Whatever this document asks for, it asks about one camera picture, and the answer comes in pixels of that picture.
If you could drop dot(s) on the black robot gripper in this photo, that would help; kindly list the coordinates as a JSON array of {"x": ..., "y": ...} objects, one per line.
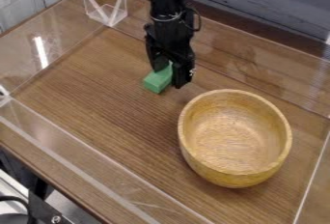
[{"x": 169, "y": 34}]

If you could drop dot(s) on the green rectangular block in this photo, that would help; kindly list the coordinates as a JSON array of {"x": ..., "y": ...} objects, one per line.
[{"x": 158, "y": 80}]

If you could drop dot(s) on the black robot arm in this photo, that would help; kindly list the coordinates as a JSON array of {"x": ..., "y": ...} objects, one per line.
[{"x": 173, "y": 7}]

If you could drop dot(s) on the brown wooden bowl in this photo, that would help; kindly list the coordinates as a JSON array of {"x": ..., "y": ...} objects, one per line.
[{"x": 234, "y": 137}]

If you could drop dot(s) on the clear acrylic tray walls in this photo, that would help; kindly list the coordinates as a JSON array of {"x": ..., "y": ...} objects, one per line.
[{"x": 98, "y": 136}]

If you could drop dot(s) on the clear acrylic corner bracket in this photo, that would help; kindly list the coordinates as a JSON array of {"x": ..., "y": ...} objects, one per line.
[{"x": 108, "y": 14}]

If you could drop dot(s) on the black metal clamp bracket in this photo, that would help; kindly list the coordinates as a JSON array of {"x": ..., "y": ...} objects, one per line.
[{"x": 42, "y": 213}]

